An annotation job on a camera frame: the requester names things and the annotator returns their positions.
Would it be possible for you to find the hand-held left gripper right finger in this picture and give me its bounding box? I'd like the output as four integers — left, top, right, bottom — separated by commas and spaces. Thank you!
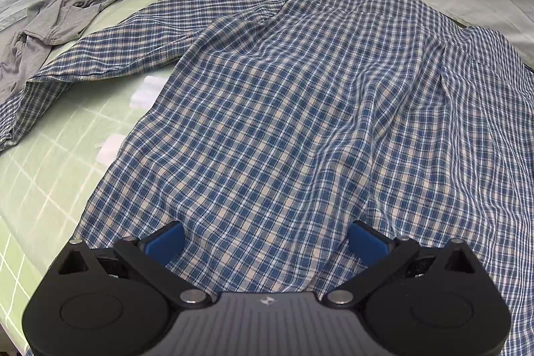
319, 220, 487, 307

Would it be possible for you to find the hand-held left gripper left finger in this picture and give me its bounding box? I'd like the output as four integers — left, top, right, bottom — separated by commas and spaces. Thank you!
52, 221, 213, 306

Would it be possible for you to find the blue plaid shirt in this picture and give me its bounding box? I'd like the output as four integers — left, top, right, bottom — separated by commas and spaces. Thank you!
0, 0, 534, 356

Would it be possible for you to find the small white paper piece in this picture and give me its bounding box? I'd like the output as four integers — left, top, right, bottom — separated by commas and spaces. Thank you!
97, 134, 126, 164

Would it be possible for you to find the green grid mat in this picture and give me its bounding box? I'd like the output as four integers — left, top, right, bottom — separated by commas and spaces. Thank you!
0, 0, 349, 356

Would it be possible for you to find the large white paper piece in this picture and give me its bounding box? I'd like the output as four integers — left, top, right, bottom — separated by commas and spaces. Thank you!
130, 76, 168, 108

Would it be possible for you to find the grey jersey garment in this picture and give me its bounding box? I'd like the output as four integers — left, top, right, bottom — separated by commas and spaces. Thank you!
0, 0, 164, 106

